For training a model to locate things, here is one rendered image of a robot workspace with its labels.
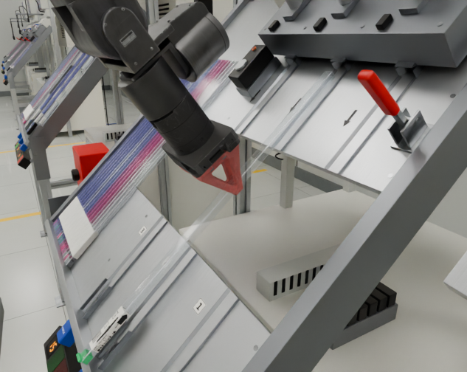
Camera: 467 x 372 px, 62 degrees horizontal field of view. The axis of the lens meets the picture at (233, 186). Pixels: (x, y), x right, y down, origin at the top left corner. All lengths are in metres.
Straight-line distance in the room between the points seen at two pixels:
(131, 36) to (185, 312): 0.31
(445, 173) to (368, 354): 0.40
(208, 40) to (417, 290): 0.69
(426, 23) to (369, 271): 0.26
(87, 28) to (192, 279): 0.31
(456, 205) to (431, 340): 1.66
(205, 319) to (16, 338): 1.45
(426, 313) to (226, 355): 0.53
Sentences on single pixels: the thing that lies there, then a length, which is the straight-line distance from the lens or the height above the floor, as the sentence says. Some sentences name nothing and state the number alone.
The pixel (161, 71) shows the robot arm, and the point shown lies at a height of 1.09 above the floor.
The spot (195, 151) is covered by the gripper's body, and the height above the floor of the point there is 1.00.
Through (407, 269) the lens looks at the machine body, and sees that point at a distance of 1.00.
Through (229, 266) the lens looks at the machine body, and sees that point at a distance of 0.92.
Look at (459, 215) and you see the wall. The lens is 2.42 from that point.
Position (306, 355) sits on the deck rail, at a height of 0.84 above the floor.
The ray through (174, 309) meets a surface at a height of 0.80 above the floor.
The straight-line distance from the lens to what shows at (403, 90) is 0.51.
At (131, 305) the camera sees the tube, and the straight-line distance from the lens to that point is 0.53.
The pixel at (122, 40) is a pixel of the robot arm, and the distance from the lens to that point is 0.39.
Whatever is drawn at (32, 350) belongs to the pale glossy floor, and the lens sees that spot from 1.78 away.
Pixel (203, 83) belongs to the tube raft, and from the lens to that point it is 0.84.
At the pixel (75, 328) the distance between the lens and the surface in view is 0.63.
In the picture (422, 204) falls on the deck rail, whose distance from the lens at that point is 0.43.
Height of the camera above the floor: 1.12
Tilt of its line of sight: 21 degrees down
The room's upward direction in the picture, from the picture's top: straight up
